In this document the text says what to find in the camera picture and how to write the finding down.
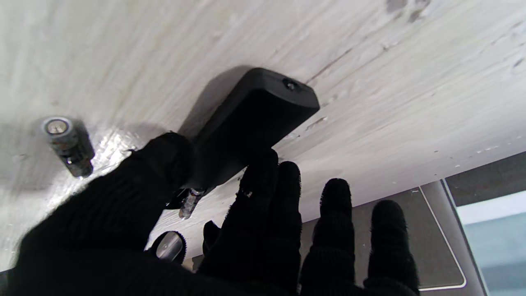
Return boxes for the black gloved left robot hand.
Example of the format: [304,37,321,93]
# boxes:
[7,132,420,296]

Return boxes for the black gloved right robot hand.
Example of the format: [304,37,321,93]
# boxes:
[146,220,222,266]

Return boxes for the dark grey office chair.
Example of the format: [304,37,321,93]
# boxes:
[298,179,488,296]

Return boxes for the small cylindrical battery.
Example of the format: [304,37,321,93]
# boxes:
[178,187,206,220]
[41,116,96,179]

